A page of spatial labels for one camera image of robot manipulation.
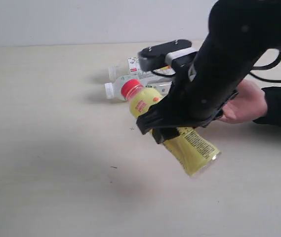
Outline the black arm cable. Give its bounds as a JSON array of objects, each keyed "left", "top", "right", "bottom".
[{"left": 248, "top": 48, "right": 281, "bottom": 83}]

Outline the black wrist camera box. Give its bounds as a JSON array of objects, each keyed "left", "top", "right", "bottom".
[{"left": 138, "top": 39, "right": 197, "bottom": 72}]

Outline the yellow Nutri-Express bottle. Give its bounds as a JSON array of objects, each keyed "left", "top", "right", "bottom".
[{"left": 120, "top": 79, "right": 220, "bottom": 176}]

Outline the person's open hand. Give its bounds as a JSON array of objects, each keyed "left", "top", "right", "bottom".
[{"left": 219, "top": 79, "right": 268, "bottom": 124}]

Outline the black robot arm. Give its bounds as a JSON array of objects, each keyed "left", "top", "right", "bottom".
[{"left": 136, "top": 0, "right": 281, "bottom": 143}]

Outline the clear green-label drink bottle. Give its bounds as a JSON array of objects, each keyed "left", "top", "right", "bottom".
[{"left": 104, "top": 75, "right": 172, "bottom": 101}]

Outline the clear fruit-label bottle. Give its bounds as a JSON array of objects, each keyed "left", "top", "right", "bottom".
[{"left": 108, "top": 57, "right": 175, "bottom": 81}]

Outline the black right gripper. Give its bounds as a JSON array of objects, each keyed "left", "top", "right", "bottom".
[{"left": 136, "top": 33, "right": 268, "bottom": 144}]

